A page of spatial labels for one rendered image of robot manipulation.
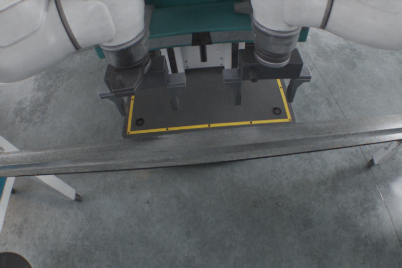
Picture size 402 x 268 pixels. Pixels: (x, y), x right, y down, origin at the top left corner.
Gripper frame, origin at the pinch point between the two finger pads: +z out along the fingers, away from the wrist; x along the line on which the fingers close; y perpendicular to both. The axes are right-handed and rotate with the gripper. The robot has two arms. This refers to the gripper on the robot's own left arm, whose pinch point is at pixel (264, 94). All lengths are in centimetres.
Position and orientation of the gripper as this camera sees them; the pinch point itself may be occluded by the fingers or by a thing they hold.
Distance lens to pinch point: 63.1
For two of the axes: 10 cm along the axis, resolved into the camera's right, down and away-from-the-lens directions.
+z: 0.5, 4.8, 8.7
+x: 10.0, -0.8, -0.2
